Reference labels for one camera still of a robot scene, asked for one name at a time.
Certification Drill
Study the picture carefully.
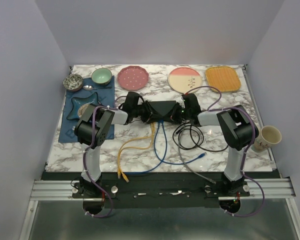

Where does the orange woven square tray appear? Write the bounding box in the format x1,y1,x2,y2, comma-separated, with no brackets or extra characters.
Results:
205,66,241,93

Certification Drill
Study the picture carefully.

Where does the silver spoon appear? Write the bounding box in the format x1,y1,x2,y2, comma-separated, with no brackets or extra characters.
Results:
83,85,112,91

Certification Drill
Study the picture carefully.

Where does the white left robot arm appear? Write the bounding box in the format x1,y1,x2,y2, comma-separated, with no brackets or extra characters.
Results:
74,91,184,198

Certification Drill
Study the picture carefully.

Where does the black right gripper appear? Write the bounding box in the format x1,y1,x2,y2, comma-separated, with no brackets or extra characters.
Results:
162,102,191,125

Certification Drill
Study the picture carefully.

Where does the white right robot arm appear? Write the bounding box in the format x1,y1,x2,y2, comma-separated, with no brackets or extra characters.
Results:
182,93,259,196

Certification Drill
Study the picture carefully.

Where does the blue star shaped dish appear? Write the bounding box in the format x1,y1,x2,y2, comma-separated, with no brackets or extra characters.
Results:
66,92,99,121

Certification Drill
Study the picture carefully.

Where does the aluminium frame rail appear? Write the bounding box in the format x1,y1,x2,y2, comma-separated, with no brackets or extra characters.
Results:
30,178,296,202

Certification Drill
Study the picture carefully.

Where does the black network switch box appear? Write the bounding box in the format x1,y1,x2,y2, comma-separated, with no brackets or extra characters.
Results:
158,100,176,122

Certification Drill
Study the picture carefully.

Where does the cream and pink plate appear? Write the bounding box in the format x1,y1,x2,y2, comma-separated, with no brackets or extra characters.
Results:
167,67,203,94

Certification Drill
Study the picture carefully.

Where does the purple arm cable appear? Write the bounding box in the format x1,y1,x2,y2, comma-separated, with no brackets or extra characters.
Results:
186,86,266,218
82,96,127,219

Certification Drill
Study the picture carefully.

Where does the floral paper cup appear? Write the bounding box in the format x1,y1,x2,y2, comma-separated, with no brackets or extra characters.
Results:
251,125,282,153

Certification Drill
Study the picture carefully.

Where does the small round saucer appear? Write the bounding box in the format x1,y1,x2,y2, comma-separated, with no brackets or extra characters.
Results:
77,103,90,119

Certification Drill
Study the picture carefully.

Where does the blue cloth placemat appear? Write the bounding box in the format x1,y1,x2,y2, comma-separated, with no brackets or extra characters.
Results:
58,77,115,144

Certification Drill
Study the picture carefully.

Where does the yellow ethernet cable inner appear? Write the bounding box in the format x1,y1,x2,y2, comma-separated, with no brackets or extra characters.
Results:
117,121,156,179

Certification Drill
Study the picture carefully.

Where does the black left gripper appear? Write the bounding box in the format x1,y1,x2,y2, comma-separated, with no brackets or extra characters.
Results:
132,100,162,124

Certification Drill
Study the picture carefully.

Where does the patterned small bowl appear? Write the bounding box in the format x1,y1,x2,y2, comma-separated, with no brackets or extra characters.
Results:
62,74,84,92

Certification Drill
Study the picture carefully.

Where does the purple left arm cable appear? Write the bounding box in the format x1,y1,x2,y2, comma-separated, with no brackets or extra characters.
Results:
82,96,127,219

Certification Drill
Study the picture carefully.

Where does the blue ethernet cable right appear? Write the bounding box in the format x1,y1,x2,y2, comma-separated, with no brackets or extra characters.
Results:
153,119,206,165

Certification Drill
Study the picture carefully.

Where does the grey ethernet cable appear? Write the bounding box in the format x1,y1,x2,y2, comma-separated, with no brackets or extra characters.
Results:
176,132,217,185

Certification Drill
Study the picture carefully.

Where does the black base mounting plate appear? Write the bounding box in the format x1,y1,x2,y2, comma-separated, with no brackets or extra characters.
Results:
40,171,282,215

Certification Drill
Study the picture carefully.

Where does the black ethernet cable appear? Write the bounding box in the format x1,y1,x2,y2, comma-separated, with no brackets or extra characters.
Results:
172,122,205,151
188,123,229,153

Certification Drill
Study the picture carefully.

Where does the green ceramic bowl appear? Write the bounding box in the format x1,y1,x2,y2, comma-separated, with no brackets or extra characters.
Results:
91,68,113,85

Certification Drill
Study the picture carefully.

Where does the pink dotted plate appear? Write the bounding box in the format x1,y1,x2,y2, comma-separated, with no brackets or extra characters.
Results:
117,65,149,91

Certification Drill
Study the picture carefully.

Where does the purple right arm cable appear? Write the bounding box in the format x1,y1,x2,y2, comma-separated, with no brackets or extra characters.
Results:
186,86,266,218

